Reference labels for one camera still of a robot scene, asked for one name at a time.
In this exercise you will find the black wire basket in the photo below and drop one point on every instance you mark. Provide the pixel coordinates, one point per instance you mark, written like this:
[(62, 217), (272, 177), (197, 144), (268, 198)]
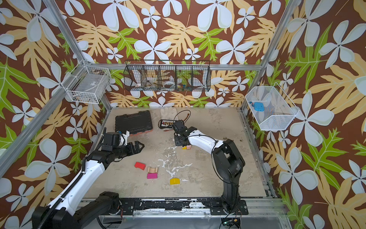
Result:
[(168, 75)]

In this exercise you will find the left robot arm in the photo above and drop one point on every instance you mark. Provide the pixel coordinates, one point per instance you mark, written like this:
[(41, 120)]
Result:
[(63, 212)]

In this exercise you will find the white wire basket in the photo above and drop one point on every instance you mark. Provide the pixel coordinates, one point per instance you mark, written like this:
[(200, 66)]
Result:
[(87, 83), (280, 110)]

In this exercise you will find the black charging board yellow connectors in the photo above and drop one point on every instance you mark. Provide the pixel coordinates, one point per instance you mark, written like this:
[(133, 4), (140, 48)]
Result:
[(170, 123)]

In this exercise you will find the blue object in basket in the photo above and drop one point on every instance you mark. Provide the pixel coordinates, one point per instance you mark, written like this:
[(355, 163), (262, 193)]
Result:
[(259, 107)]

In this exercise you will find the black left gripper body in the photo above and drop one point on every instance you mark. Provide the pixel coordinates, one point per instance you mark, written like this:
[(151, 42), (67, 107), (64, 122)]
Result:
[(128, 150)]

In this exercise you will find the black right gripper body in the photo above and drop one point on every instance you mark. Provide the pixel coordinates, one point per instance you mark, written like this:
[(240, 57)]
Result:
[(180, 131)]

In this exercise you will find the white wire basket left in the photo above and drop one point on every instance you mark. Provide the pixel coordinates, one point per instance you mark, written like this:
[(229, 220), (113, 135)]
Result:
[(87, 83)]

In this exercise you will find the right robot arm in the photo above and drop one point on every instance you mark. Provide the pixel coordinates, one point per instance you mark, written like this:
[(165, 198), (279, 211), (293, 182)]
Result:
[(227, 160)]

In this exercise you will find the white work glove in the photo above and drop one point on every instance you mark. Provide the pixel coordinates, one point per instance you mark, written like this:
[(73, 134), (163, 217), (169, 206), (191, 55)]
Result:
[(168, 113)]

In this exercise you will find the black and red tool case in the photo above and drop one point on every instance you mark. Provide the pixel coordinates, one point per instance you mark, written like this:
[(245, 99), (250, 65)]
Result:
[(134, 123)]

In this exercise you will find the yellow rounded wood block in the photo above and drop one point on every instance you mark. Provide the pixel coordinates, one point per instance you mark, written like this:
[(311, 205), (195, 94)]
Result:
[(174, 181)]

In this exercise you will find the red wood block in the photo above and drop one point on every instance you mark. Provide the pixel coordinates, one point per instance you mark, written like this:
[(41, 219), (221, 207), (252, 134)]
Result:
[(140, 165)]

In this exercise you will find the aluminium frame post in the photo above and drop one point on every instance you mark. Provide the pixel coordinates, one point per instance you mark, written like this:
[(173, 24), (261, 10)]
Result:
[(70, 39)]

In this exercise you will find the magenta wood block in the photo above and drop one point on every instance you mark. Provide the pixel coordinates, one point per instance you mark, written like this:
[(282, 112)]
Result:
[(152, 176)]

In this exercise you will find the natural wood arch block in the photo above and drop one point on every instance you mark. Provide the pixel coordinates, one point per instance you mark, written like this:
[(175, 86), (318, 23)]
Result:
[(151, 170)]

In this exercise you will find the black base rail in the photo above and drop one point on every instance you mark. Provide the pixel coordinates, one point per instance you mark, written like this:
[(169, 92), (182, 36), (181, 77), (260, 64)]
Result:
[(209, 206)]

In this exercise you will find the white wire basket right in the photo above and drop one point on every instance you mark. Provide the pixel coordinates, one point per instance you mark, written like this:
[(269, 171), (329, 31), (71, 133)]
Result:
[(280, 110)]

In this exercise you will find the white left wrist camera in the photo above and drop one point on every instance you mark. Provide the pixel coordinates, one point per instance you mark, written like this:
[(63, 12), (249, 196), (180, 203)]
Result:
[(123, 138)]

